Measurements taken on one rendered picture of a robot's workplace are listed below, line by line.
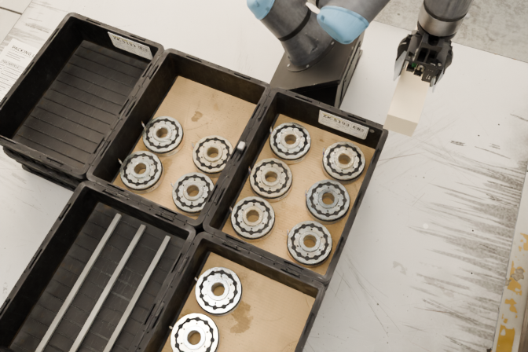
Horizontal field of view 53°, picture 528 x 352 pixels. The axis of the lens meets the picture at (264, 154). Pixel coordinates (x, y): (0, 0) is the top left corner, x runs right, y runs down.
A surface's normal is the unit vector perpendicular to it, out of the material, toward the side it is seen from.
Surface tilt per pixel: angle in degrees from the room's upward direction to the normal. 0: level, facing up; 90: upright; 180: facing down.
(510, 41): 0
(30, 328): 0
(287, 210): 0
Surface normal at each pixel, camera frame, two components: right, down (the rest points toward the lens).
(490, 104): -0.04, -0.43
